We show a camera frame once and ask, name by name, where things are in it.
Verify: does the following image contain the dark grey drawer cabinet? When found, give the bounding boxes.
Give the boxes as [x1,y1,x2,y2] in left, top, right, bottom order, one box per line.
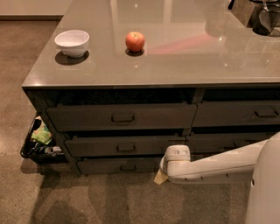
[23,0,280,173]

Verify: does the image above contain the white ceramic bowl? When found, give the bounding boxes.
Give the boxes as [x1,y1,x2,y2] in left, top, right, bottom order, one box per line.
[54,30,89,58]

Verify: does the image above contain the black kettle on counter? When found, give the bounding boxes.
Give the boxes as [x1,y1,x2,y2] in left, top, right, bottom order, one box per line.
[227,0,280,37]

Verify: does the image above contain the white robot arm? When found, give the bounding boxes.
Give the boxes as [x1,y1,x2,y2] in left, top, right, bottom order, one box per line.
[154,133,280,224]

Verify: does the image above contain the black bin with snacks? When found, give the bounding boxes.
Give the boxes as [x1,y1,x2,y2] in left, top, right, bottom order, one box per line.
[20,115,67,165]

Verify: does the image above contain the red apple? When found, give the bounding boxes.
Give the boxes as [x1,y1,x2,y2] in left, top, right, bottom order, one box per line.
[125,31,145,53]

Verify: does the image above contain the green snack bag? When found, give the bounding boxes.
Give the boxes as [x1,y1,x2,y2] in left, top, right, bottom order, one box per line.
[31,124,53,144]

